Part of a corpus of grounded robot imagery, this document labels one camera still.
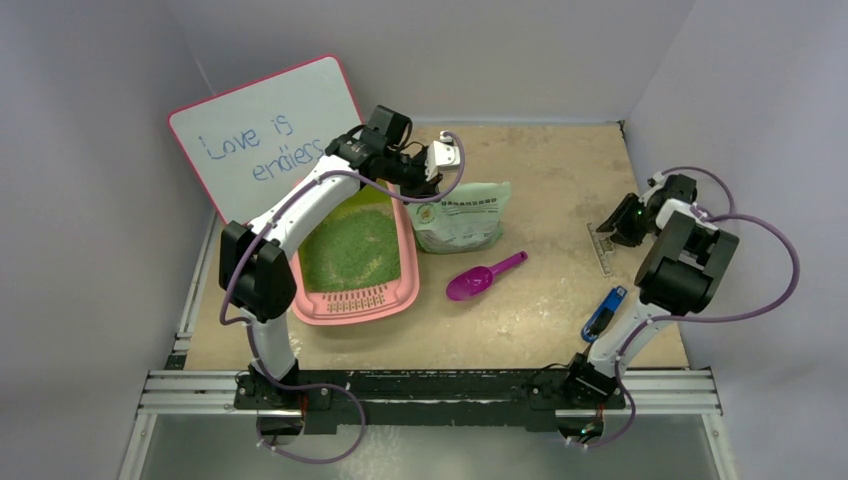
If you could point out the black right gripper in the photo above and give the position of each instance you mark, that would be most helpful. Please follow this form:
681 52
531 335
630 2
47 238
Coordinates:
622 225

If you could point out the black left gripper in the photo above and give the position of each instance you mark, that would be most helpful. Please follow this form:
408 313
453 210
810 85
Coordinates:
421 185

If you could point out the green litter bag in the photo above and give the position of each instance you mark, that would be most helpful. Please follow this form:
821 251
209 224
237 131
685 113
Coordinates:
468 219

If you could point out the pink green litter box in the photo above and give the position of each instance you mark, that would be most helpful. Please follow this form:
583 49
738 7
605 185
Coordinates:
366 304

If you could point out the purple plastic scoop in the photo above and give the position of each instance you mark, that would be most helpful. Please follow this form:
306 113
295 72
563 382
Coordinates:
479 278

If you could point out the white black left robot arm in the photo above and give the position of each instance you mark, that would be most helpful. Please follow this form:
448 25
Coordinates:
254 265

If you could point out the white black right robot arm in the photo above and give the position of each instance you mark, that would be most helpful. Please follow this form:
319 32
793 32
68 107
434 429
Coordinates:
680 275

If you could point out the green fresh litter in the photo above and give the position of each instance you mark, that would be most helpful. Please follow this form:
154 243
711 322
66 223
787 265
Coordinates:
354 249

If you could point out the blue black stapler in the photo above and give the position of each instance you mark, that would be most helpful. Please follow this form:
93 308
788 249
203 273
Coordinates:
603 315

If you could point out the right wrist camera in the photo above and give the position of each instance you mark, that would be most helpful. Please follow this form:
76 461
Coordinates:
655 183

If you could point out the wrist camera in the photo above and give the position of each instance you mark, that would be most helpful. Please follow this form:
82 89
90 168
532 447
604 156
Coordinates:
441 153
655 183

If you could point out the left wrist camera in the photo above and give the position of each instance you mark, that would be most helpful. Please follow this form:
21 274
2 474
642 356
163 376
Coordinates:
441 153

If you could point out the whiteboard with pink frame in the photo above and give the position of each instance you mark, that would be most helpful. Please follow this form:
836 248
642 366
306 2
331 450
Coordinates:
251 145

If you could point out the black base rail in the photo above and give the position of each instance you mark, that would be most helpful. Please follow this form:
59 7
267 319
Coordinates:
545 399

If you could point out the aluminium frame rails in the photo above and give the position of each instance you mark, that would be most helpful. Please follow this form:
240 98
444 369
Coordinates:
201 373

